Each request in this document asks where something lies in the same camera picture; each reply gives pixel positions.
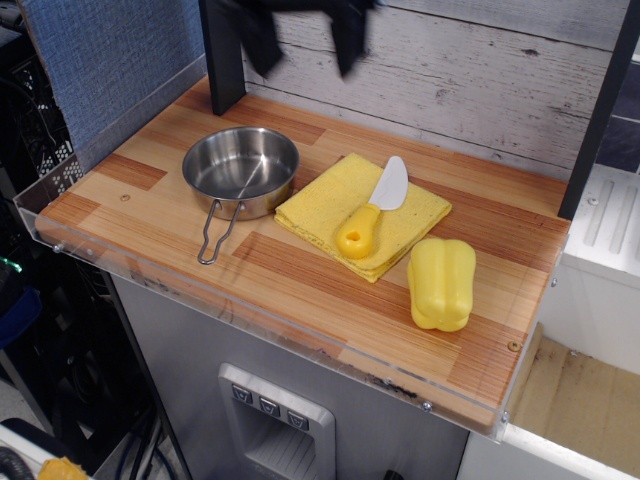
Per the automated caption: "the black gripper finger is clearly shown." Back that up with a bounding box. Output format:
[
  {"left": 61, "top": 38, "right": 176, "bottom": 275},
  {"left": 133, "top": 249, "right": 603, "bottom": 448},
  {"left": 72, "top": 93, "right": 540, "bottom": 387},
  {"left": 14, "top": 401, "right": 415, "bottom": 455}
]
[
  {"left": 324, "top": 0, "right": 387, "bottom": 78},
  {"left": 238, "top": 1, "right": 284, "bottom": 78}
]

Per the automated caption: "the yellow plastic bell pepper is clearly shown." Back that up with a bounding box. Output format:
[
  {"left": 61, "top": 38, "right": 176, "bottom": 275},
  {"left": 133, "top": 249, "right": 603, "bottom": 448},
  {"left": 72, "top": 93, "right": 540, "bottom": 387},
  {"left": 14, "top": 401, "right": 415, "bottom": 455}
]
[{"left": 407, "top": 238, "right": 476, "bottom": 332}]

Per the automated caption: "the stainless steel pot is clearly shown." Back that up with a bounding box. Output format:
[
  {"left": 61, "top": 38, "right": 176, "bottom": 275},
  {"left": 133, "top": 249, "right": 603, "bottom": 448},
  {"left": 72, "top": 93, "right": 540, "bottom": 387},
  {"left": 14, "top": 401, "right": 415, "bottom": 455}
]
[{"left": 182, "top": 126, "right": 300, "bottom": 265}]

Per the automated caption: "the blue fabric panel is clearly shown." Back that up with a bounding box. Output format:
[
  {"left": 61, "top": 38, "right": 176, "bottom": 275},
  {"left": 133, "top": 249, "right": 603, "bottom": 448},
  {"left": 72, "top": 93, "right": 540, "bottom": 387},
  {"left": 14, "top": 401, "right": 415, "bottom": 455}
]
[{"left": 19, "top": 1, "right": 206, "bottom": 149}]

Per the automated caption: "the yellow folded cloth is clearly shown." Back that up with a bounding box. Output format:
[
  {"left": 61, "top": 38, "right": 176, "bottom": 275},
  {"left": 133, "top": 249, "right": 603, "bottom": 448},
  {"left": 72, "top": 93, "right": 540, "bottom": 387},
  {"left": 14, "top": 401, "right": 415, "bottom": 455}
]
[{"left": 275, "top": 153, "right": 452, "bottom": 283}]

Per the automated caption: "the clear acrylic edge guard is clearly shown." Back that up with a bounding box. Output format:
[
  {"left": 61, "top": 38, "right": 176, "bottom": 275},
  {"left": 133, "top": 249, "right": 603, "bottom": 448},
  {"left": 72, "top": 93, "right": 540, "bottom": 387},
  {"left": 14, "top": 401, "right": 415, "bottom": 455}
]
[{"left": 15, "top": 153, "right": 569, "bottom": 439}]

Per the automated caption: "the silver toy fridge cabinet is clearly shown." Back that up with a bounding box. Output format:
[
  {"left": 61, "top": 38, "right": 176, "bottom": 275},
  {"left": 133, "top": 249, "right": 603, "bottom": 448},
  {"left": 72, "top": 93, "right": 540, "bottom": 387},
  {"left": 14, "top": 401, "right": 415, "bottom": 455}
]
[{"left": 115, "top": 279, "right": 468, "bottom": 479}]

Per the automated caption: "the silver water dispenser panel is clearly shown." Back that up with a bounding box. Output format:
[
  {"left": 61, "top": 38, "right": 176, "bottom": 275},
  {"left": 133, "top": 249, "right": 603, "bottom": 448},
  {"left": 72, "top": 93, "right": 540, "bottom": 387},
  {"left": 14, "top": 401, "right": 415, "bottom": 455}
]
[{"left": 218, "top": 363, "right": 337, "bottom": 479}]

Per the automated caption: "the white toy sink unit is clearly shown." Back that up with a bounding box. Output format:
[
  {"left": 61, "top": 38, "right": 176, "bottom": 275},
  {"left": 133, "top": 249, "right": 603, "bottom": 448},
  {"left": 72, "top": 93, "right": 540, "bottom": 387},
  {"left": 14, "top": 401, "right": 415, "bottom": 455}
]
[{"left": 459, "top": 165, "right": 639, "bottom": 479}]

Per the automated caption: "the yellow object bottom corner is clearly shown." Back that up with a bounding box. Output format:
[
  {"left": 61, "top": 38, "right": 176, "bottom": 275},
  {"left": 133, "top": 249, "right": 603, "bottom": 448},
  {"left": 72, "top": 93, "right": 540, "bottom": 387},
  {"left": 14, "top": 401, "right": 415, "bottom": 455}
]
[{"left": 36, "top": 457, "right": 89, "bottom": 480}]

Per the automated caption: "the black left vertical post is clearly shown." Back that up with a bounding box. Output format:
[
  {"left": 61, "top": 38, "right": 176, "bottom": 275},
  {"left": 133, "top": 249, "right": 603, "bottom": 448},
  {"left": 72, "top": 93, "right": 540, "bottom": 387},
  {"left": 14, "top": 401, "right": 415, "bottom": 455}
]
[{"left": 198, "top": 0, "right": 246, "bottom": 116}]

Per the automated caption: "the black vertical post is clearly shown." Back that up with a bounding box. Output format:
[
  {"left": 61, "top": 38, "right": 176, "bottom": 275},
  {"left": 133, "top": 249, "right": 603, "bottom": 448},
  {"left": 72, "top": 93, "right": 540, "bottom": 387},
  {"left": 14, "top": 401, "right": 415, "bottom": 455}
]
[
  {"left": 198, "top": 0, "right": 246, "bottom": 116},
  {"left": 557, "top": 0, "right": 639, "bottom": 220}
]

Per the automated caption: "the toy knife yellow handle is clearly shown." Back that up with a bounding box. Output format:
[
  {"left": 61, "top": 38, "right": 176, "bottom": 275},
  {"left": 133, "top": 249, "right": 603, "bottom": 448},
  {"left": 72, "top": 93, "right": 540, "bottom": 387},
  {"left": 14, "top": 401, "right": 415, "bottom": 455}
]
[{"left": 335, "top": 156, "right": 409, "bottom": 259}]

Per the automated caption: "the black right vertical post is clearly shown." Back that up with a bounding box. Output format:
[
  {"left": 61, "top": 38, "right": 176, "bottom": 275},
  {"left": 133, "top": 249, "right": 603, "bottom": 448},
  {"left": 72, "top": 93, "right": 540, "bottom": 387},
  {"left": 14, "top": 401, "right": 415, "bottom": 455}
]
[{"left": 557, "top": 0, "right": 639, "bottom": 220}]

